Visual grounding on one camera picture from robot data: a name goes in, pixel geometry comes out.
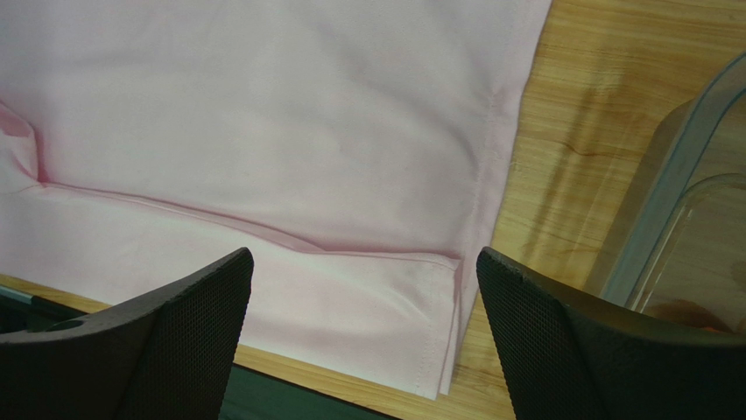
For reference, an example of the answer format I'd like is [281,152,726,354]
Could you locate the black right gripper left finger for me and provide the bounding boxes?
[1,248,254,419]

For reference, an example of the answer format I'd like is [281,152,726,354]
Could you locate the clear plastic bin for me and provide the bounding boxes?
[584,55,745,334]

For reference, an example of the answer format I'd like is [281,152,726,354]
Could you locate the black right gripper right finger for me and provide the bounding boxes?
[475,248,745,419]

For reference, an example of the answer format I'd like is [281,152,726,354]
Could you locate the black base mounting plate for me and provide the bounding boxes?
[1,286,391,420]

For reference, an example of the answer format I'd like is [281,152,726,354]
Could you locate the pink t-shirt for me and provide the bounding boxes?
[1,1,551,399]

